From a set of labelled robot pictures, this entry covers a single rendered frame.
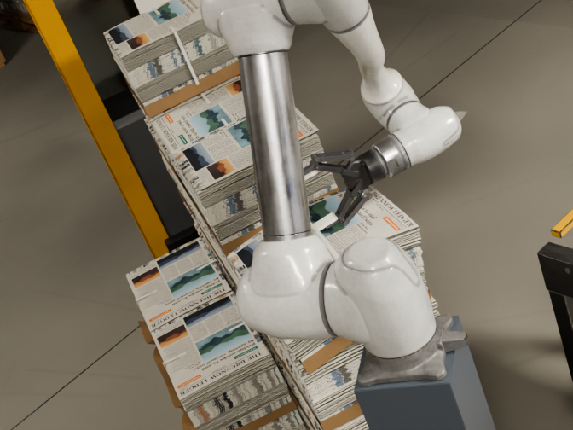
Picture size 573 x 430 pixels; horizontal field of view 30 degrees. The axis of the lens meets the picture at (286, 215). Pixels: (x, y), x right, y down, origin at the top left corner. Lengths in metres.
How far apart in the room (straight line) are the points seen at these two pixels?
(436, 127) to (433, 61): 3.05
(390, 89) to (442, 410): 0.78
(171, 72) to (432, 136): 1.18
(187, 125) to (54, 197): 2.51
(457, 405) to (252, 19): 0.86
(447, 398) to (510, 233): 2.05
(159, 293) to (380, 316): 1.50
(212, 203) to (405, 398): 1.00
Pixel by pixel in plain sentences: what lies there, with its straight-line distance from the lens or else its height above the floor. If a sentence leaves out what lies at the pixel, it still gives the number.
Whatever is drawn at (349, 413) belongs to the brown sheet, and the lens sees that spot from 2.70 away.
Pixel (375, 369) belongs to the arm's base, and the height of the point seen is 1.02.
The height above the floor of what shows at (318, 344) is 0.90.
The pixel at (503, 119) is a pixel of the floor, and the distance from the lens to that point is 4.86.
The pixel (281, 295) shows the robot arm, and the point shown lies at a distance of 2.14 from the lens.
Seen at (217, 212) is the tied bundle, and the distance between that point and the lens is 2.96.
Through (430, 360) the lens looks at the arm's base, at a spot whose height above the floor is 1.02.
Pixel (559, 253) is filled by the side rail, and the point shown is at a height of 0.80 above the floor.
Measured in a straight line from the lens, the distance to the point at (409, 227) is 2.47.
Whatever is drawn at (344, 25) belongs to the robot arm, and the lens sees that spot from 2.13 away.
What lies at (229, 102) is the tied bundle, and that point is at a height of 1.06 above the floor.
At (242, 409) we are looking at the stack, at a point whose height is 0.46.
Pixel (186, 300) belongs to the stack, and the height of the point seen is 0.60.
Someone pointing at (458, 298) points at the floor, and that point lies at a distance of 3.92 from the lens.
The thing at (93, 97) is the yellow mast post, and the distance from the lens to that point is 3.95.
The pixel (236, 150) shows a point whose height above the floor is 1.07.
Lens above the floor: 2.45
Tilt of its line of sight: 31 degrees down
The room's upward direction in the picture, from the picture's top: 22 degrees counter-clockwise
